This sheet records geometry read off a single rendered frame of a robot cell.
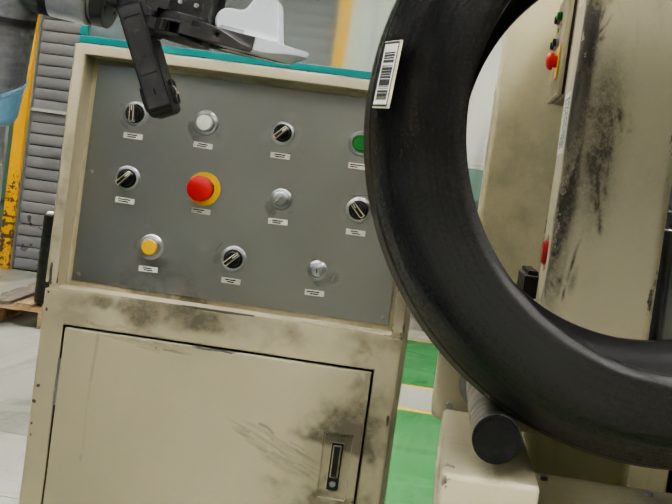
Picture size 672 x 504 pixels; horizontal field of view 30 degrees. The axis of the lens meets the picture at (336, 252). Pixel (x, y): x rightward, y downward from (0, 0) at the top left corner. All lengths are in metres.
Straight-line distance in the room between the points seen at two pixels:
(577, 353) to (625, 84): 0.50
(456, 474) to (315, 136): 0.87
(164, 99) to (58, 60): 10.08
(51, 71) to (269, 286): 9.46
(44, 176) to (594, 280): 9.95
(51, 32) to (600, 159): 10.02
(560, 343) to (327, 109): 0.90
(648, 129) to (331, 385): 0.64
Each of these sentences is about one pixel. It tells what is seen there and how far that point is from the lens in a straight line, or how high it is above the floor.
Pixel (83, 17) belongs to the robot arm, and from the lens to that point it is 1.26.
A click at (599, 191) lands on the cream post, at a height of 1.14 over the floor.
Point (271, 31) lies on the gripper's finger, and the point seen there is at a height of 1.24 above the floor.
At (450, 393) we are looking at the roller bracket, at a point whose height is 0.88.
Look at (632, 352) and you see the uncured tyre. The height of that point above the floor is 0.97.
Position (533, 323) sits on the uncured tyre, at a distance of 1.09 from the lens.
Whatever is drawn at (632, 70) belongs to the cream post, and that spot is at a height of 1.29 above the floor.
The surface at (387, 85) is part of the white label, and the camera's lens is 1.10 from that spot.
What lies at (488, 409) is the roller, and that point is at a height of 0.92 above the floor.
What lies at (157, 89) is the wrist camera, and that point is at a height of 1.18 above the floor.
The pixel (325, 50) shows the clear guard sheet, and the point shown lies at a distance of 1.90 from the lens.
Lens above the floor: 1.11
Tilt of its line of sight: 3 degrees down
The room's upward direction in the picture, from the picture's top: 8 degrees clockwise
